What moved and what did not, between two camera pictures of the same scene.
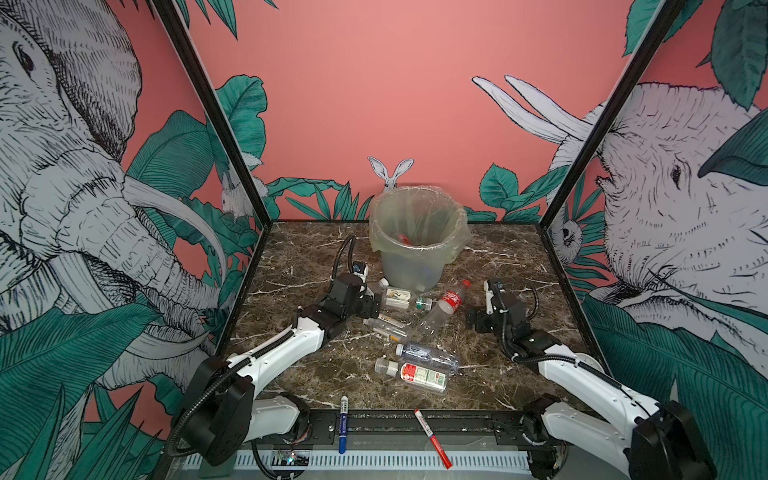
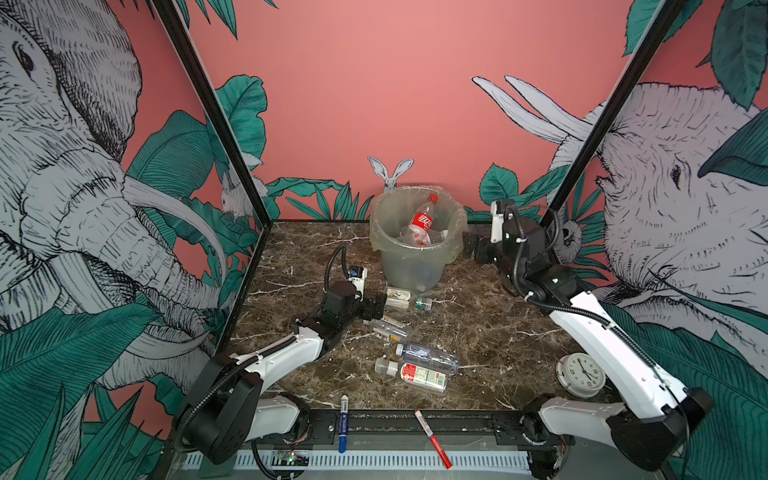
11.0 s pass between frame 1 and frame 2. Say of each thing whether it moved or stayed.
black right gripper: moved
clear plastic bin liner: stayed
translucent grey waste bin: stayed
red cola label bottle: moved
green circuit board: stayed
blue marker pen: stayed
